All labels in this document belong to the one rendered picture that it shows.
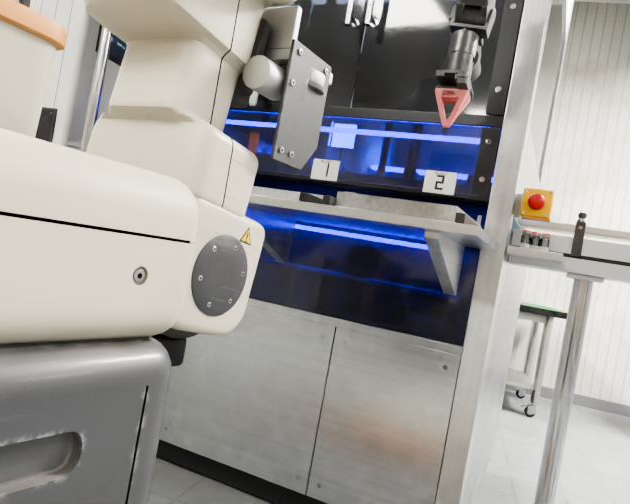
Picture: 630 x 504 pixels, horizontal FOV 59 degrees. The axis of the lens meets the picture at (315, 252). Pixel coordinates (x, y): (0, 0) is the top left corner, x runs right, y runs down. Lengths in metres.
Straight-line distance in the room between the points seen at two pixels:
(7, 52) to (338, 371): 1.27
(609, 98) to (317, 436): 3.84
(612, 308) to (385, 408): 3.32
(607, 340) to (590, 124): 1.64
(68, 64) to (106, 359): 1.18
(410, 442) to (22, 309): 1.32
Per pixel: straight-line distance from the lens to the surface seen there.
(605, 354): 4.73
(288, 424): 1.69
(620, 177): 4.79
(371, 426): 1.60
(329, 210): 1.18
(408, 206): 1.16
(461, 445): 1.55
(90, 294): 0.38
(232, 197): 0.71
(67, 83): 1.51
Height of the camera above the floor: 0.77
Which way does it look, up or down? level
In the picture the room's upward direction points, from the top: 10 degrees clockwise
